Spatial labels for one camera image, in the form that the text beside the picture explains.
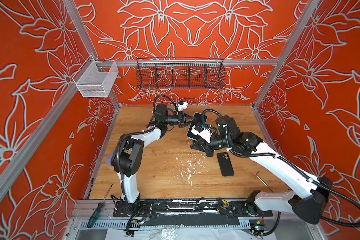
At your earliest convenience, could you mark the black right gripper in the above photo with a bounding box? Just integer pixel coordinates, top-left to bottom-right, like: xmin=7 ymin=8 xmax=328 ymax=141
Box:
xmin=189 ymin=134 xmax=234 ymax=157

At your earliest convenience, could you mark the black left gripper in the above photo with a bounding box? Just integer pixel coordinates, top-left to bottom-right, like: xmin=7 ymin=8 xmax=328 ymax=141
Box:
xmin=162 ymin=113 xmax=195 ymax=129

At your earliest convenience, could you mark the black phone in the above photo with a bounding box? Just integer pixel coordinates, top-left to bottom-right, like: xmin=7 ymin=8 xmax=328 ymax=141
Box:
xmin=187 ymin=113 xmax=208 ymax=141

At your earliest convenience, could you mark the black phone case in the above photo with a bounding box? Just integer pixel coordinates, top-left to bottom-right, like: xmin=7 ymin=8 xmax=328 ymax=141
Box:
xmin=217 ymin=153 xmax=235 ymax=177

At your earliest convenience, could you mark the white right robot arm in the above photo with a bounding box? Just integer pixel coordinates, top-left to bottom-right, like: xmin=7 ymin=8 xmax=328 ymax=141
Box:
xmin=190 ymin=116 xmax=360 ymax=228

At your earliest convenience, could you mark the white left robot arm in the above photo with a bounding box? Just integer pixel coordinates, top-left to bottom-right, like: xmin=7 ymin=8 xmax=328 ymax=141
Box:
xmin=106 ymin=101 xmax=198 ymax=208

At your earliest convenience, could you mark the lavender grey phone case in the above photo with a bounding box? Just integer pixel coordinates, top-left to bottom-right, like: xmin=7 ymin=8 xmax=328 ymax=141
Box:
xmin=105 ymin=154 xmax=112 ymax=166

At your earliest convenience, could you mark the metal hex key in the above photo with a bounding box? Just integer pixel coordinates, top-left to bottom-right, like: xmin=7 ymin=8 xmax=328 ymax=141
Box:
xmin=255 ymin=170 xmax=275 ymax=193

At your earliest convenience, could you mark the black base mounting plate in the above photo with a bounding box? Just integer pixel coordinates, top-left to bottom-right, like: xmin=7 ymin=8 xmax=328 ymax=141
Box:
xmin=113 ymin=198 xmax=273 ymax=218

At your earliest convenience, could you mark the green circuit board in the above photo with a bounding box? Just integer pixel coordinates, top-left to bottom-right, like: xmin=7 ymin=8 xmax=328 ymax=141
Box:
xmin=250 ymin=223 xmax=266 ymax=237

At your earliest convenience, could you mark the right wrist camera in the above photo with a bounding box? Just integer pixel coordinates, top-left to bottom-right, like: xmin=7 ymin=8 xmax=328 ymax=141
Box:
xmin=191 ymin=122 xmax=213 ymax=144

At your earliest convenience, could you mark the black wire basket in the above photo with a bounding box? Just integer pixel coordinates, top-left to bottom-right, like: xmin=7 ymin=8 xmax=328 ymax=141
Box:
xmin=136 ymin=57 xmax=226 ymax=90

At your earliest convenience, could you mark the aluminium horizontal back rail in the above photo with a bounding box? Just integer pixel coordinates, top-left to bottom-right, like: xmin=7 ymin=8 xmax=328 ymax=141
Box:
xmin=95 ymin=59 xmax=279 ymax=68

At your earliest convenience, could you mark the white wire basket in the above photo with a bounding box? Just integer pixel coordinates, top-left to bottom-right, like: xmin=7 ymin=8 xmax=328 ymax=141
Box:
xmin=73 ymin=56 xmax=119 ymax=98

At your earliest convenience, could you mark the white slotted cable duct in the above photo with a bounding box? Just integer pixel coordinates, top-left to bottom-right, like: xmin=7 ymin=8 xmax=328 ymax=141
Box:
xmin=78 ymin=219 xmax=251 ymax=231

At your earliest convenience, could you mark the green handled screwdriver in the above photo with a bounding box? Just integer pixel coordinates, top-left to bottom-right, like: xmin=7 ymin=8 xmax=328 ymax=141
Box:
xmin=87 ymin=184 xmax=113 ymax=229

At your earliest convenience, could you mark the aluminium frame post right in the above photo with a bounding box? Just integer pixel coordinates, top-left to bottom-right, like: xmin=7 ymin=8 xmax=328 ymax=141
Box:
xmin=252 ymin=0 xmax=319 ymax=110

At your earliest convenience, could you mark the aluminium frame post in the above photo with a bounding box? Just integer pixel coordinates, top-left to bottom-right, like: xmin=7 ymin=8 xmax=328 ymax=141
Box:
xmin=63 ymin=1 xmax=120 ymax=109
xmin=252 ymin=0 xmax=319 ymax=110

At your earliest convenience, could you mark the aluminium frame post left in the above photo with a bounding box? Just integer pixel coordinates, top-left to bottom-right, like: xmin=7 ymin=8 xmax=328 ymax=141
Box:
xmin=63 ymin=1 xmax=120 ymax=109

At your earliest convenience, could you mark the aluminium left side rail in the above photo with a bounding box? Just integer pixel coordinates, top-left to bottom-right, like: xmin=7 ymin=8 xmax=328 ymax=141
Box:
xmin=0 ymin=83 xmax=77 ymax=203

